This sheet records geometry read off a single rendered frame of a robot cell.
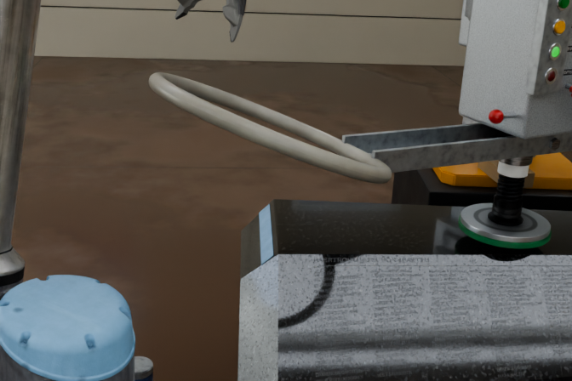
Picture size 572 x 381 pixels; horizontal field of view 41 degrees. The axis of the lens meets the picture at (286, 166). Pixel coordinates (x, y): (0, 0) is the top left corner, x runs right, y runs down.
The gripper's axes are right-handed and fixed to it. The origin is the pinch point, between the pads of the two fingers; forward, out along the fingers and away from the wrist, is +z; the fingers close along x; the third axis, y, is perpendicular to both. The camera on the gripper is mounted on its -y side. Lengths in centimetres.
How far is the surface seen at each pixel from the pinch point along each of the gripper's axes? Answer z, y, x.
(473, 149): 2, -34, 52
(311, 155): 11.6, 19.6, 41.6
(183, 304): 107, -134, -56
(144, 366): 108, -73, -27
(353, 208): 29, -59, 23
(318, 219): 33, -48, 20
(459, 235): 23, -59, 52
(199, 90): 11.6, -1.6, 2.9
